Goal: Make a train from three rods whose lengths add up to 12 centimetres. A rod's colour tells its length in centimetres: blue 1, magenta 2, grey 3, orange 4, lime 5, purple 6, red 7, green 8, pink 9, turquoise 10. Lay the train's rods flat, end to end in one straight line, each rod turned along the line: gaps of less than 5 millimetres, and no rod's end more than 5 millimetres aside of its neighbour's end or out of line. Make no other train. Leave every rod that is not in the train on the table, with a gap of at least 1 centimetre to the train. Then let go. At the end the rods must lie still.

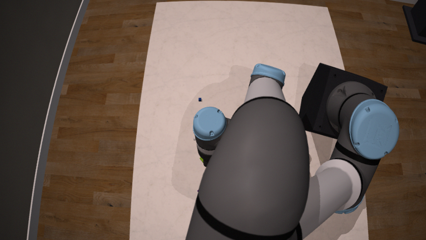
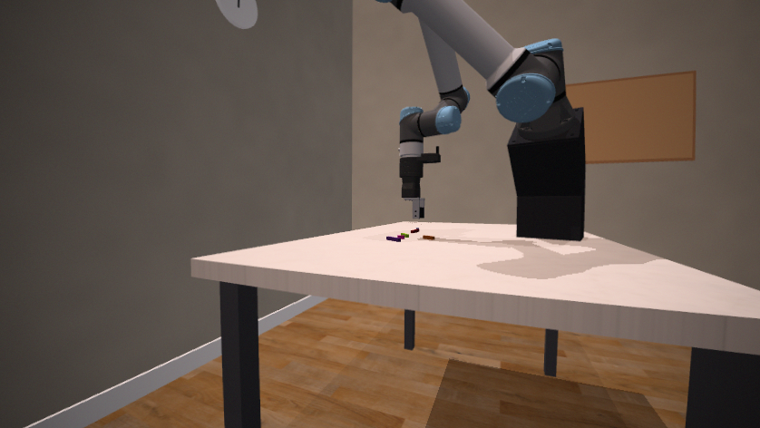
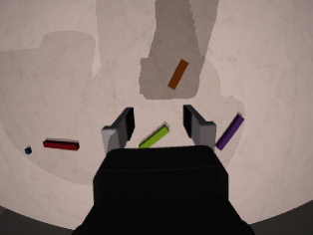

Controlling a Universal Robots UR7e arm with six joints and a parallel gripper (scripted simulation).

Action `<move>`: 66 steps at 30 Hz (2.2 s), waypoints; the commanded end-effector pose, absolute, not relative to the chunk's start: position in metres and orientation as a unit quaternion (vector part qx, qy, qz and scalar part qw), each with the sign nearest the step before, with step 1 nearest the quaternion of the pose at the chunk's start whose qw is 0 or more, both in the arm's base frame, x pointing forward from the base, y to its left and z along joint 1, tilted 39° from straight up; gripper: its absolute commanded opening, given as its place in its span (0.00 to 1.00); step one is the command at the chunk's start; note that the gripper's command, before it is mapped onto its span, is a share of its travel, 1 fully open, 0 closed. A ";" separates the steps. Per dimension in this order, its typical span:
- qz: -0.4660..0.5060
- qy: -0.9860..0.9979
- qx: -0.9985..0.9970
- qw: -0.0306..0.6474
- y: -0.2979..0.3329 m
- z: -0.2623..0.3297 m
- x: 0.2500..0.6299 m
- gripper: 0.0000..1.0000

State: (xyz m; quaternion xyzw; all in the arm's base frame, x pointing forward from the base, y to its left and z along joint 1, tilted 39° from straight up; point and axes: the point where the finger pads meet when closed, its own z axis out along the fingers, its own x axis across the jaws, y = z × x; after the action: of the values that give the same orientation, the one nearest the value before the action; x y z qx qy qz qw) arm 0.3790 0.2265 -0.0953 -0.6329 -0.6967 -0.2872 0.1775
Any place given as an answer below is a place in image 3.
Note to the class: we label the lime green rod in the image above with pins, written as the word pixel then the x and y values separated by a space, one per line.
pixel 161 132

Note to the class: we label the small blue cube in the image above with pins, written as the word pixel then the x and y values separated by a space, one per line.
pixel 28 150

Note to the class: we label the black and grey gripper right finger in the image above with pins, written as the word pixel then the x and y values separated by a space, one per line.
pixel 201 131

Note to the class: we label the purple rod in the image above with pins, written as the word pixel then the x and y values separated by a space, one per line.
pixel 228 134

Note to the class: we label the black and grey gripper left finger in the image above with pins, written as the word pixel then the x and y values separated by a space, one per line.
pixel 120 132

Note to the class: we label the dark red rod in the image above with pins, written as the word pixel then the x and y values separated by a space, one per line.
pixel 61 144

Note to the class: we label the orange rod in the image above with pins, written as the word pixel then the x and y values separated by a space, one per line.
pixel 177 74

